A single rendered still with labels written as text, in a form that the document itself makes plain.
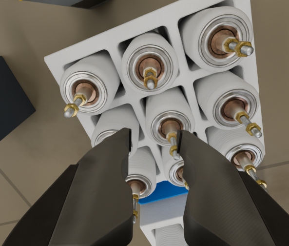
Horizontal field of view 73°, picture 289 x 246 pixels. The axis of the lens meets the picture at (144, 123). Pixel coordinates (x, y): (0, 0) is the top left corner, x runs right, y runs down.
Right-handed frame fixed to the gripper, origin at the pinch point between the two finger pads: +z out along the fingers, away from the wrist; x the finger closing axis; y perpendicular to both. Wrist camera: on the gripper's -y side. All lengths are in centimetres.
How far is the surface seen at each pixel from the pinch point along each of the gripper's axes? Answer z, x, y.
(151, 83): 12.2, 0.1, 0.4
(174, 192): 35, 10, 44
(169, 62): 20.9, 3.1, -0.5
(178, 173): 21.1, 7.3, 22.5
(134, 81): 20.9, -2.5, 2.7
